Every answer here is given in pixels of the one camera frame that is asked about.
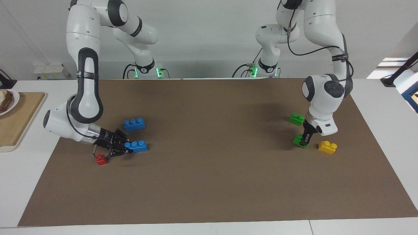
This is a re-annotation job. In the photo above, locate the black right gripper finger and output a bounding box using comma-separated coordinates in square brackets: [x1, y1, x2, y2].
[114, 128, 130, 142]
[111, 147, 134, 158]

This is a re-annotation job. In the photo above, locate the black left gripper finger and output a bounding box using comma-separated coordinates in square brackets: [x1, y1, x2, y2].
[300, 130, 314, 147]

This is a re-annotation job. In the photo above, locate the green two-stud block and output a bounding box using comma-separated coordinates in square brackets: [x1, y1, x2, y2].
[288, 113, 305, 126]
[293, 133, 309, 149]

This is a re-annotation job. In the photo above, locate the blue three-stud block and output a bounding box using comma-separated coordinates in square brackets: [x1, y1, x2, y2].
[125, 140, 148, 153]
[123, 117, 146, 132]

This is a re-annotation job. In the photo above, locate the yellow two-stud block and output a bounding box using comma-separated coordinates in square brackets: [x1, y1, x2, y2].
[318, 140, 338, 155]

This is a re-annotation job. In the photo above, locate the wooden cutting board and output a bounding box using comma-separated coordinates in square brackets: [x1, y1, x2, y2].
[0, 92, 47, 153]

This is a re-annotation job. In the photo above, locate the white socket box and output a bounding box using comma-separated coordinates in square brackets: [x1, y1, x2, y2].
[33, 64, 71, 81]

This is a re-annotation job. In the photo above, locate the brown paper mat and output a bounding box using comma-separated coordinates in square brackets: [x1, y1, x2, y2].
[18, 78, 418, 227]

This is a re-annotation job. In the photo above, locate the white plate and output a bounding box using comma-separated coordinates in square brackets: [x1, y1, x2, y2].
[0, 89, 20, 117]

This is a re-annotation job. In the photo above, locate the blue and yellow box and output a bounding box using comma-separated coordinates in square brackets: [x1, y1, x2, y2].
[401, 83, 418, 114]

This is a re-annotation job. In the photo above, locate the black slanted stand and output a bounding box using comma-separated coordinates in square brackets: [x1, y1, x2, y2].
[380, 51, 418, 88]

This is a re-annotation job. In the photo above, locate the brown bread on plate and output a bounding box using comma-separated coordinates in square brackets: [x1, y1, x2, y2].
[0, 90, 14, 112]

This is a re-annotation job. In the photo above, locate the thin wire loop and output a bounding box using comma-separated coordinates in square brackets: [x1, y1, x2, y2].
[93, 145, 110, 157]

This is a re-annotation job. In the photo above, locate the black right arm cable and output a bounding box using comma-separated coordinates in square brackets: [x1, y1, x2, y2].
[66, 98, 86, 136]

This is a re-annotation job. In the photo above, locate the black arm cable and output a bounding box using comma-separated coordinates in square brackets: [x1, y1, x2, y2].
[66, 98, 86, 136]
[286, 9, 354, 83]

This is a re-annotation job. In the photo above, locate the black right base cable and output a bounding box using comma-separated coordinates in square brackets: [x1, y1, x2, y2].
[122, 63, 136, 80]

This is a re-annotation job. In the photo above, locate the black base cable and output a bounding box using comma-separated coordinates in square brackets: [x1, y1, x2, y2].
[122, 63, 136, 80]
[232, 48, 264, 78]

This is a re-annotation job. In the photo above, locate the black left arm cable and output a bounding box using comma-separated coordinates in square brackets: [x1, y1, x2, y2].
[286, 9, 354, 83]

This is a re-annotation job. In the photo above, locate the black left base cable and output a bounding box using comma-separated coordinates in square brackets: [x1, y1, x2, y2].
[232, 48, 264, 78]

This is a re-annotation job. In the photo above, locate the black clamp mount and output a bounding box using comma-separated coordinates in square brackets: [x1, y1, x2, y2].
[0, 69, 18, 89]

